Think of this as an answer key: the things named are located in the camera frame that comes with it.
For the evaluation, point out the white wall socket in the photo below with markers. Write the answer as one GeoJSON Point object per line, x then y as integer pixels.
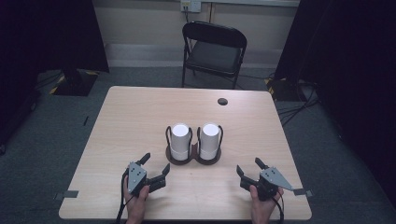
{"type": "Point", "coordinates": [190, 5]}

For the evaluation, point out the person's right hand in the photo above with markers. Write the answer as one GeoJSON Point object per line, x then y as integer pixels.
{"type": "Point", "coordinates": [263, 210]}

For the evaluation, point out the grey tape strip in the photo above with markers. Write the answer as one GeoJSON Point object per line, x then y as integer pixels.
{"type": "Point", "coordinates": [303, 192]}
{"type": "Point", "coordinates": [67, 194]}

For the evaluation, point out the dark double cup holder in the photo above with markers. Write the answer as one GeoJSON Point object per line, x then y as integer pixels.
{"type": "Point", "coordinates": [193, 157]}

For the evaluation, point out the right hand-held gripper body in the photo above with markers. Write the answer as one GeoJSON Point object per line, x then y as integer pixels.
{"type": "Point", "coordinates": [272, 179]}

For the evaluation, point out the dark curtain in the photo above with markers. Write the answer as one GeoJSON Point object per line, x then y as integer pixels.
{"type": "Point", "coordinates": [46, 37]}
{"type": "Point", "coordinates": [351, 62]}

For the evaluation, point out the black stand base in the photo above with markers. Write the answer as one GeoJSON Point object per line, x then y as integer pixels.
{"type": "Point", "coordinates": [281, 90]}
{"type": "Point", "coordinates": [76, 84]}

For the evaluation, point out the black table grommet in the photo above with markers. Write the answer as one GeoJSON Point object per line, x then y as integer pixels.
{"type": "Point", "coordinates": [222, 101]}

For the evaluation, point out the person's left hand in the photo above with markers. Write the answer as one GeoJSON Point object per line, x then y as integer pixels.
{"type": "Point", "coordinates": [135, 208]}

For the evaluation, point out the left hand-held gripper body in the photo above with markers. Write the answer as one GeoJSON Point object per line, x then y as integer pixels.
{"type": "Point", "coordinates": [137, 177]}

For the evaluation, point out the black folding chair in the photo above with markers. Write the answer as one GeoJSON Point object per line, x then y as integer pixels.
{"type": "Point", "coordinates": [214, 56]}

